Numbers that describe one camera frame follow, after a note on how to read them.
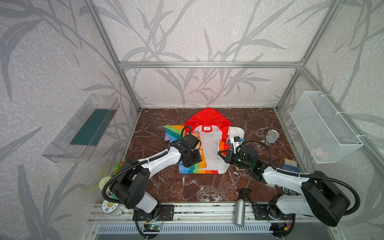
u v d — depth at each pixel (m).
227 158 0.74
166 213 0.74
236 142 0.77
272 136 0.98
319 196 0.42
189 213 0.75
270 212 0.65
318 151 0.72
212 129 1.07
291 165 0.89
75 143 0.62
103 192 0.41
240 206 0.73
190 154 0.78
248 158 0.66
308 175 0.48
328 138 0.60
